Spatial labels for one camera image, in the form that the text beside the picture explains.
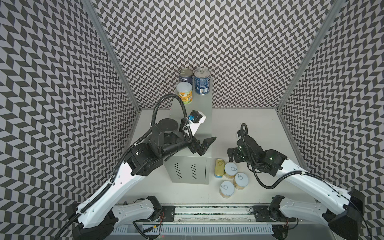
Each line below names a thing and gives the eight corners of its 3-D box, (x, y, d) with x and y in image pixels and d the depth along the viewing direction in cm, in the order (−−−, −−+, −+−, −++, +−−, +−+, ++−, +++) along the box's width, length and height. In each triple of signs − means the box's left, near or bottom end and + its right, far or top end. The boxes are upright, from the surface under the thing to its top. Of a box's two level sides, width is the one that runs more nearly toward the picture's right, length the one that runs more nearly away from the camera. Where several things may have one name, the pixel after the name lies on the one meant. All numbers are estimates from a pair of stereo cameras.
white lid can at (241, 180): (234, 189, 82) (236, 186, 77) (232, 176, 86) (234, 172, 82) (247, 189, 82) (249, 186, 77) (244, 176, 86) (247, 172, 82)
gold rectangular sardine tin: (214, 177, 85) (215, 175, 82) (215, 161, 92) (215, 158, 88) (223, 178, 85) (224, 176, 82) (223, 162, 91) (224, 159, 88)
